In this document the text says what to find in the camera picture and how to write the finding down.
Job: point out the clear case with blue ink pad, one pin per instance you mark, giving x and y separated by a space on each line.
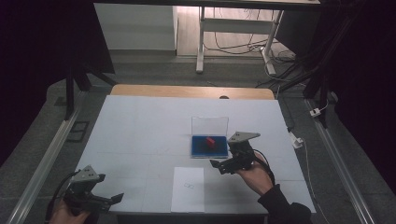
209 151

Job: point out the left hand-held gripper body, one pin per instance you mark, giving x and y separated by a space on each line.
83 182

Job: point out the person's right hand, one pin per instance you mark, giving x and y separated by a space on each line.
257 177

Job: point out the white metal desk frame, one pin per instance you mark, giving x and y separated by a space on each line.
233 25

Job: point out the white table cover sheet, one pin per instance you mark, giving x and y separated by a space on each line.
140 130

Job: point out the small white plug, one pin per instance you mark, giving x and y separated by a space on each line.
315 112

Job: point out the black metal stand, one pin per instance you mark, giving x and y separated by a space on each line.
320 77
71 90

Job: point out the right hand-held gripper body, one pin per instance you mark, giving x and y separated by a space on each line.
241 149

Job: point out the dark table grommet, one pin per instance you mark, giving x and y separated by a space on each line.
224 97

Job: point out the aluminium floor rail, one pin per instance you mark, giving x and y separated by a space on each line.
339 161
46 165

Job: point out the white paper sheet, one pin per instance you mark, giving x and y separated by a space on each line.
188 196

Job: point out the small red stamp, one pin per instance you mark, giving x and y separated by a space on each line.
210 142

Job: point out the white cabinet panel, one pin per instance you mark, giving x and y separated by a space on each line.
137 28

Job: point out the person's left hand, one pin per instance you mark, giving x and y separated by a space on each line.
65 216

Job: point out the black rectangular floor frame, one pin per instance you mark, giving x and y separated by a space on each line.
73 132

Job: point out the white power adapter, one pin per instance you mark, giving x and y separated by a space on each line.
296 140

